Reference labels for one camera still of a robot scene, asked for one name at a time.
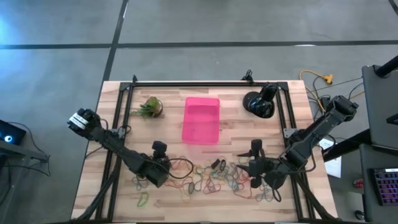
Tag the teal rubber band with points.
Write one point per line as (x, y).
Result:
(235, 188)
(222, 177)
(205, 180)

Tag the orange rubber band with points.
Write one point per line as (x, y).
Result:
(179, 157)

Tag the small potted green plant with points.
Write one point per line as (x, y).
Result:
(150, 107)

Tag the yellow rubber band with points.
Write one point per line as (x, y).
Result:
(191, 174)
(202, 169)
(185, 199)

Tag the black desk lamp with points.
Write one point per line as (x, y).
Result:
(261, 104)

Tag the black round pole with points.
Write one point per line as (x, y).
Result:
(387, 67)

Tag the dark grey rubber band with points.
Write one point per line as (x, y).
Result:
(189, 188)

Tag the black computer with blue light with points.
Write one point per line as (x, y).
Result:
(14, 132)

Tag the white paper sheet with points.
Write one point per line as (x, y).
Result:
(326, 143)
(334, 168)

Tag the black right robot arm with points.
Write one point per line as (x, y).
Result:
(314, 133)

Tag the black aluminium extrusion frame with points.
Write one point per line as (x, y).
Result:
(202, 84)

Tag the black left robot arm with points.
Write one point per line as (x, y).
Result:
(118, 146)

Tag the green rubber band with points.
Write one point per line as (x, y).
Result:
(139, 203)

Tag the small black round object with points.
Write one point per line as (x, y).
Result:
(359, 214)

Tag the black desk leg bar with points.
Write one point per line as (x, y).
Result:
(345, 146)

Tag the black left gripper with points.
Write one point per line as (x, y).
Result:
(160, 164)

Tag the black thick rubber band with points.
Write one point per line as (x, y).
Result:
(215, 164)

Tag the backlit computer keyboard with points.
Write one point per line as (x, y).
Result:
(387, 186)

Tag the red and white can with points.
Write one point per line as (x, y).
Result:
(358, 183)

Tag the grey metal bracket plate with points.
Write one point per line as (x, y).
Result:
(288, 133)

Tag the pink translucent plastic bin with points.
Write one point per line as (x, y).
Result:
(200, 124)

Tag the grey metal shelf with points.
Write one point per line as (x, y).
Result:
(18, 151)

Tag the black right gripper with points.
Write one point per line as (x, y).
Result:
(258, 168)

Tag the black power adapter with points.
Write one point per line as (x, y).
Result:
(325, 101)

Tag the grey-blue rubber band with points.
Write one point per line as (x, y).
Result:
(259, 197)

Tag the small black device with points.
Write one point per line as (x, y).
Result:
(393, 119)

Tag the red rubber band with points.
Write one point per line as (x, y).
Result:
(165, 183)
(245, 197)
(220, 188)

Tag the grey desk top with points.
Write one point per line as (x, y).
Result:
(379, 158)
(379, 109)

